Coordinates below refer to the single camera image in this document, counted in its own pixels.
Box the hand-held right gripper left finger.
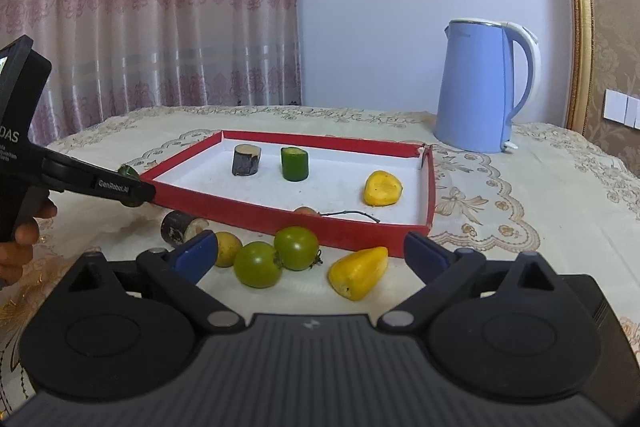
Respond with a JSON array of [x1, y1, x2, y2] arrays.
[[47, 229, 247, 336]]

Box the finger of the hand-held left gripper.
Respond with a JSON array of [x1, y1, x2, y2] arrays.
[[42, 149, 157, 208]]

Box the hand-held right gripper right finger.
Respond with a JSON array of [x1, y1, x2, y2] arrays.
[[376, 231, 583, 336]]

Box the round yellow-brown fruit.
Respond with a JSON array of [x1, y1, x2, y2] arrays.
[[215, 232, 243, 269]]

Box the yellow fruit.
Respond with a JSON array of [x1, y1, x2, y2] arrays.
[[327, 246, 389, 301], [363, 170, 403, 208]]

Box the red cardboard box tray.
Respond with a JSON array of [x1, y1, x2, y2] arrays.
[[140, 129, 436, 259]]

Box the dark eggplant piece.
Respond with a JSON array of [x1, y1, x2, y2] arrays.
[[231, 144, 262, 178], [161, 209, 210, 249]]

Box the small brown fruit with stem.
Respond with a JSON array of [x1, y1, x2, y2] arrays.
[[292, 206, 381, 224]]

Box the green cucumber piece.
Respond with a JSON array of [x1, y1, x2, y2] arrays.
[[280, 147, 308, 182]]

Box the person's left hand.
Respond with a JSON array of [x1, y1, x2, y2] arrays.
[[0, 197, 57, 289]]

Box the green tomato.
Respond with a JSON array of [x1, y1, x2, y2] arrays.
[[233, 241, 283, 289], [273, 227, 323, 271]]

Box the cream embroidered tablecloth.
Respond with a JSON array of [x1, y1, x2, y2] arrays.
[[0, 106, 640, 418]]

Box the pink patterned curtain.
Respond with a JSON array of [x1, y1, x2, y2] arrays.
[[0, 0, 303, 148]]

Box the blue electric kettle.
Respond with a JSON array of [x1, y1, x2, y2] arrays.
[[433, 18, 542, 154]]

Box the white light switch panel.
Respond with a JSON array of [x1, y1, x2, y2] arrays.
[[604, 88, 640, 130]]

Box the gold framed wall panel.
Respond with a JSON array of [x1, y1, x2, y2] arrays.
[[555, 0, 640, 148]]

